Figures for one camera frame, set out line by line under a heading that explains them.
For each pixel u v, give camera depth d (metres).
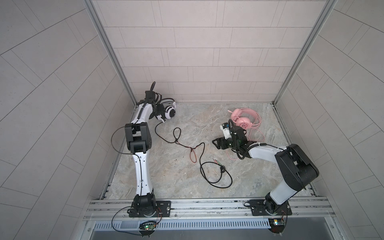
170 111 1.02
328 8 0.71
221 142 0.80
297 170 0.45
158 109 0.94
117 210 0.71
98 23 0.76
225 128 0.81
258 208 0.71
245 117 1.03
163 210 0.71
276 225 0.68
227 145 0.80
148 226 0.64
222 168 0.84
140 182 0.62
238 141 0.71
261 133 0.99
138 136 0.63
